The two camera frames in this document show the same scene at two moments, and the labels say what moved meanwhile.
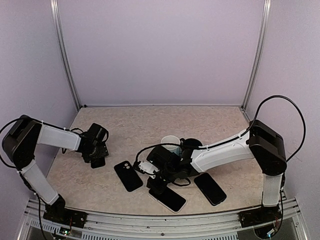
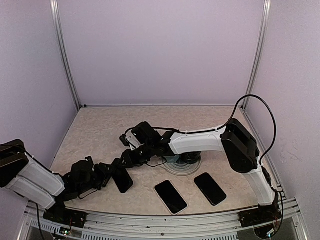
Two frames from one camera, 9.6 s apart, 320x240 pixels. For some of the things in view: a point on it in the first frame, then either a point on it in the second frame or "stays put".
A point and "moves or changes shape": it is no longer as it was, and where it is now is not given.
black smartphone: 210,189 stays put
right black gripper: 159,188 -> 129,161
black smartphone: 97,162 -> 122,179
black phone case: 210,188 stays put
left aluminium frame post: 57,23 stays put
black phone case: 129,176 -> 122,179
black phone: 170,199 moves or changes shape
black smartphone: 170,198 moves or changes shape
